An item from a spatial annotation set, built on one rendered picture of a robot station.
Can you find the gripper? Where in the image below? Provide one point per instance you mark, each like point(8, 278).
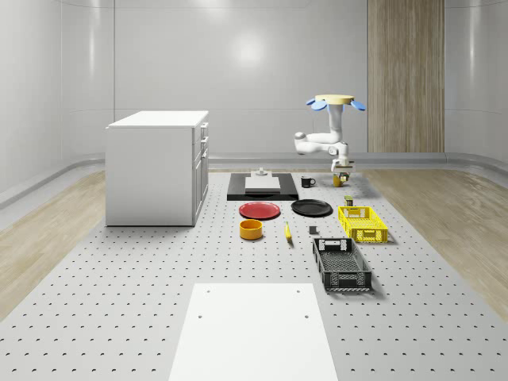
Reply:
point(342, 166)

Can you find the puzzle cube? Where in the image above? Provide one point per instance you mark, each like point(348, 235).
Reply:
point(345, 177)

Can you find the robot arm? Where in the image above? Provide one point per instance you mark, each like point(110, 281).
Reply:
point(317, 143)

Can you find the yellow mug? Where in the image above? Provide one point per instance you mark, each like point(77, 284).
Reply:
point(336, 182)

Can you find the flat-sided can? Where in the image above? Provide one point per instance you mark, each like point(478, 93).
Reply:
point(348, 201)

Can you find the black mug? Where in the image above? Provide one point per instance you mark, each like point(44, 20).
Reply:
point(306, 182)

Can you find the black plate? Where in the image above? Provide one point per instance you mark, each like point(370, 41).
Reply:
point(311, 208)

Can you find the grey cube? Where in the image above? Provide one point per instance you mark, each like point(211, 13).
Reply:
point(314, 230)

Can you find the yellow basket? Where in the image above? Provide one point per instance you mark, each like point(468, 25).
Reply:
point(365, 234)

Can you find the banana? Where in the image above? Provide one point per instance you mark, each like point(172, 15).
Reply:
point(288, 234)

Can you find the red plate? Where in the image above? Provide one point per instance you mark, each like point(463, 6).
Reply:
point(260, 210)

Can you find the black stove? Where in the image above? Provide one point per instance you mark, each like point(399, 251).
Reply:
point(238, 188)

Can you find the dark grey basket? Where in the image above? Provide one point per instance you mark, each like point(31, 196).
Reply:
point(341, 278)

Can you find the yellow bowl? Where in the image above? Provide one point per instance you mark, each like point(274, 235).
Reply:
point(251, 232)

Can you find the white board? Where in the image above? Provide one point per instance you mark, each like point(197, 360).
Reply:
point(254, 333)

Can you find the white cabinet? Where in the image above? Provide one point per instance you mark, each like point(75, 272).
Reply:
point(151, 174)

